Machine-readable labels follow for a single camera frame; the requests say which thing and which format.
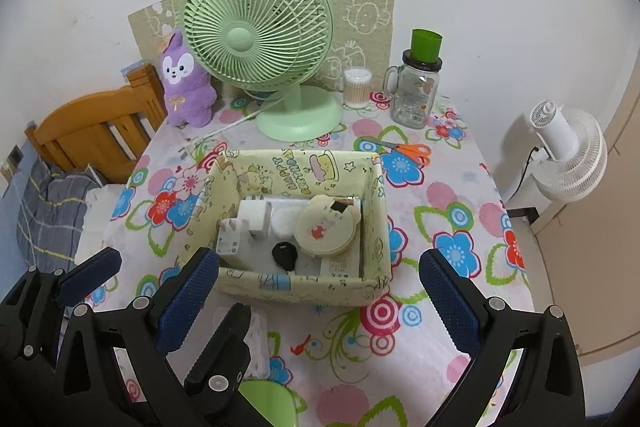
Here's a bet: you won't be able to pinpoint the green desk fan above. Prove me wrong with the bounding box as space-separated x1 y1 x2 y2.
182 0 343 142

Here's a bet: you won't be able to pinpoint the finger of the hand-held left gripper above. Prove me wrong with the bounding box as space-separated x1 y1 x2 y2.
0 248 122 308
183 303 252 408

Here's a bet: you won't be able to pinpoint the white round case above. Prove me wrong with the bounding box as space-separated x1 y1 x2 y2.
270 202 306 238

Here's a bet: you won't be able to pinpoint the black car key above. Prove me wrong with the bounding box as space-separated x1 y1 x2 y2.
271 241 301 272

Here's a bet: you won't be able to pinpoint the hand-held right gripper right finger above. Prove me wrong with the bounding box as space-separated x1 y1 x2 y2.
418 248 587 427

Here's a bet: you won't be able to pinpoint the cartoon print fabric storage box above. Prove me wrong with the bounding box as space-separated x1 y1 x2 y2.
181 148 393 308

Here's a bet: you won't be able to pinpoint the white fan cable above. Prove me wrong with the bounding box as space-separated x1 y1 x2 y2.
182 99 286 150

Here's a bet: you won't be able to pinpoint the white remote control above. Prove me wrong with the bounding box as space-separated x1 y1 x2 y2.
240 194 363 279

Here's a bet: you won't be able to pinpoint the floral tablecloth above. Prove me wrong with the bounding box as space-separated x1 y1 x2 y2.
75 89 536 423

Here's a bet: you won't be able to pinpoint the wooden chair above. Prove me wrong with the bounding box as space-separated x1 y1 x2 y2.
25 63 168 185

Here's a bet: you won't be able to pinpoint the white textured cloth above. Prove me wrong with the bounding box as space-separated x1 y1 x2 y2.
247 312 273 380

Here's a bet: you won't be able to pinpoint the grey plaid blanket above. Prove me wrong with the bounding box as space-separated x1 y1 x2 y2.
15 159 108 265

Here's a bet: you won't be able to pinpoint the glass mug jar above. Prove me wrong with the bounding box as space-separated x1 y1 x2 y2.
382 49 445 128

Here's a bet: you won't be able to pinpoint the white clip fan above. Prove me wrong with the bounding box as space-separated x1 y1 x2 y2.
529 102 608 204

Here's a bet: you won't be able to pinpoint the purple plush toy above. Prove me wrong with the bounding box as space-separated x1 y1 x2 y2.
160 32 217 128

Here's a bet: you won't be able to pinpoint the beige round compact mirror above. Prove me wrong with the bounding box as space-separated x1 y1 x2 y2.
294 194 362 256

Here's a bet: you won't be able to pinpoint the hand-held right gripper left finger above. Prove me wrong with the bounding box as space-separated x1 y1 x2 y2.
54 248 221 427

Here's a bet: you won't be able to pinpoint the white charger plug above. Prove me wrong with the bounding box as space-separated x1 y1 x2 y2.
216 217 251 258
237 199 275 240

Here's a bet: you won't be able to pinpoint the green plastic cup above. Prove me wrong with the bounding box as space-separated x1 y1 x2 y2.
410 28 444 64

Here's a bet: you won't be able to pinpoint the clear cotton swab container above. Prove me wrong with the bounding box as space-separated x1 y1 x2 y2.
342 68 373 110

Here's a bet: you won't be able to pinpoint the black fan power cable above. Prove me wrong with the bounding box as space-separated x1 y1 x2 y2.
509 147 546 202

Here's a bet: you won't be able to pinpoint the orange handled scissors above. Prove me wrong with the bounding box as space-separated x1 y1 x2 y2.
360 136 432 166

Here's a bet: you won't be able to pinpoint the beige cartoon print board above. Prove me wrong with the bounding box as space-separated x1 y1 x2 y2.
127 0 398 94

